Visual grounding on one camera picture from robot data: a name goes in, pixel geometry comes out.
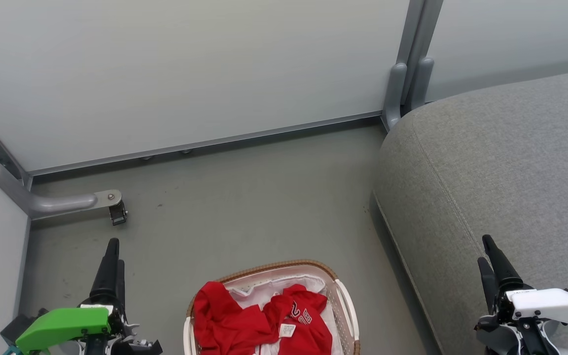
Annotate grey tubular partition foot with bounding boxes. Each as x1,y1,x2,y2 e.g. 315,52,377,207
0,163,122,220

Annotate white laundry basket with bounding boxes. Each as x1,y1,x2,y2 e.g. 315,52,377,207
183,259,361,355

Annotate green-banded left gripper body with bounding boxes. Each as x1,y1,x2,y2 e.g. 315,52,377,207
0,298,163,355

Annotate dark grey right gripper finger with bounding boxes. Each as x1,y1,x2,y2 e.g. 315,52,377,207
477,257,498,314
482,235,524,293

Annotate red and white shorts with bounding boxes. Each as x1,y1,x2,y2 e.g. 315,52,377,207
193,276,328,355

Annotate grey fabric sofa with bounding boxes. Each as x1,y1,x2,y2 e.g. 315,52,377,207
373,68,568,355

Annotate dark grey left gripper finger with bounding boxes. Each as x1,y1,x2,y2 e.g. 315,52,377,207
90,238,120,303
116,260,126,309

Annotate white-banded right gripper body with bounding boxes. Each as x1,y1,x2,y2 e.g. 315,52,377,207
475,288,568,355

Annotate red jersey with number print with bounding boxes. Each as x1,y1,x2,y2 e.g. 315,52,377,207
259,284,333,355

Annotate black caster wheel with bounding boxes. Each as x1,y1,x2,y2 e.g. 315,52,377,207
109,201,128,226

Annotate grey partition post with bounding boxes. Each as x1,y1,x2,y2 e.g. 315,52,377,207
382,0,445,132

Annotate grey partition base rail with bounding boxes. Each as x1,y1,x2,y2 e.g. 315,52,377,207
27,111,384,177

